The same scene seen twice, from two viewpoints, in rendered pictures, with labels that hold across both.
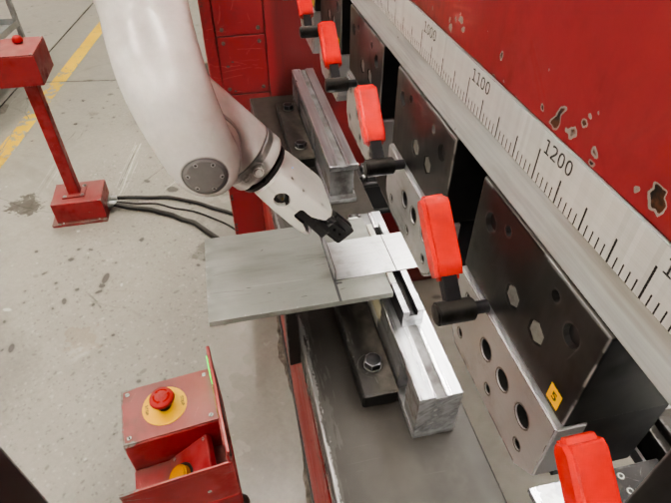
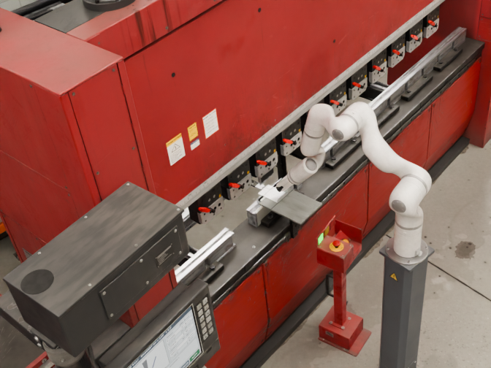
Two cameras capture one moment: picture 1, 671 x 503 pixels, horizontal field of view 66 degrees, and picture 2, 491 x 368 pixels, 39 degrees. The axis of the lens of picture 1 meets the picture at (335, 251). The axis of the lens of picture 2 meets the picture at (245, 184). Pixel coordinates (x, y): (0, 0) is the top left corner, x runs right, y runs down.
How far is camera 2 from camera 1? 350 cm
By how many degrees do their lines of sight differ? 83
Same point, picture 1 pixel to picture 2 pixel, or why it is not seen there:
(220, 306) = (316, 204)
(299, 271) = (291, 201)
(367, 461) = (314, 189)
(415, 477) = (310, 182)
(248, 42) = not seen: hidden behind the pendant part
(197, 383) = (324, 245)
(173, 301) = not seen: outside the picture
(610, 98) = (316, 87)
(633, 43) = (316, 82)
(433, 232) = not seen: hidden behind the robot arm
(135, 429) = (347, 246)
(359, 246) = (271, 196)
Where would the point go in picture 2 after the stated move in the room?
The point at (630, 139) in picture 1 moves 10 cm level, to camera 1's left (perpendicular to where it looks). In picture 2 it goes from (318, 87) to (332, 94)
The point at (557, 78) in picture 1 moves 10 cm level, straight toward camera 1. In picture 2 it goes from (310, 92) to (330, 88)
